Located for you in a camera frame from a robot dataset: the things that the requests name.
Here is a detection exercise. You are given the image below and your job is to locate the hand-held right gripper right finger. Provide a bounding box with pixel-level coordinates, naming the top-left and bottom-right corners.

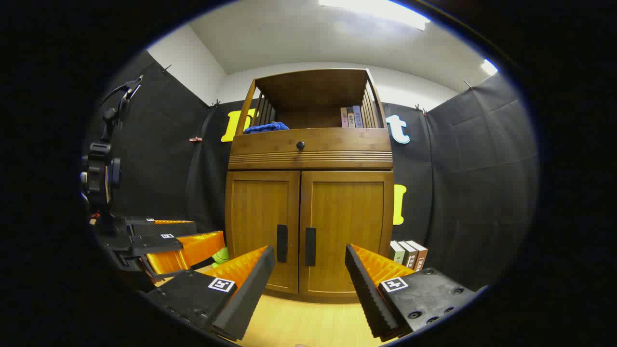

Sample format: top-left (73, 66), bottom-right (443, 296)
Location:
top-left (344, 243), bottom-right (483, 343)

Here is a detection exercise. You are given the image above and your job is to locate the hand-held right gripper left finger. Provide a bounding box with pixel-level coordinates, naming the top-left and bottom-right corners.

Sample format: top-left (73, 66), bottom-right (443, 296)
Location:
top-left (145, 245), bottom-right (276, 342)

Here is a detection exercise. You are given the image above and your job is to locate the wooden shoe cabinet door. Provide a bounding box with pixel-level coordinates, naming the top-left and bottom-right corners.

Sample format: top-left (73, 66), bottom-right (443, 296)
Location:
top-left (300, 171), bottom-right (394, 296)
top-left (226, 171), bottom-right (300, 294)

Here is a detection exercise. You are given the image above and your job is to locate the wooden double-door shoe cabinet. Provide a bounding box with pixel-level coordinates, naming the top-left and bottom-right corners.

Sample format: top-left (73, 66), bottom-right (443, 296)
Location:
top-left (225, 68), bottom-right (395, 304)

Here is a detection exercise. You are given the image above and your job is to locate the reddish brown book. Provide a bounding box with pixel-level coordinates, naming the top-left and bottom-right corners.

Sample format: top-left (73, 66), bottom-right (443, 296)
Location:
top-left (407, 240), bottom-right (429, 272)

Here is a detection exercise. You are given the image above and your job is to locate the blue cloth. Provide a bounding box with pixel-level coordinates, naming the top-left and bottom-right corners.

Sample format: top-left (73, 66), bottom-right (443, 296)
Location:
top-left (243, 122), bottom-right (290, 134)

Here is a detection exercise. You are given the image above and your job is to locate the wooden drawer with black knob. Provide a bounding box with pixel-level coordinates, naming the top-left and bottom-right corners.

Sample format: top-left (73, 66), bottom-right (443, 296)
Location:
top-left (228, 128), bottom-right (393, 170)

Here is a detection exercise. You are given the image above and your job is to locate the black backdrop cloth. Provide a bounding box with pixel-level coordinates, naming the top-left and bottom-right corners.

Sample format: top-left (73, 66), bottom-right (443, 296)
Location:
top-left (84, 48), bottom-right (538, 291)

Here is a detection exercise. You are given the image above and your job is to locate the ceiling light panel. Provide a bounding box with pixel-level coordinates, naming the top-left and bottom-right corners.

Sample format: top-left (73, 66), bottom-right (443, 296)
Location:
top-left (318, 0), bottom-right (430, 31)

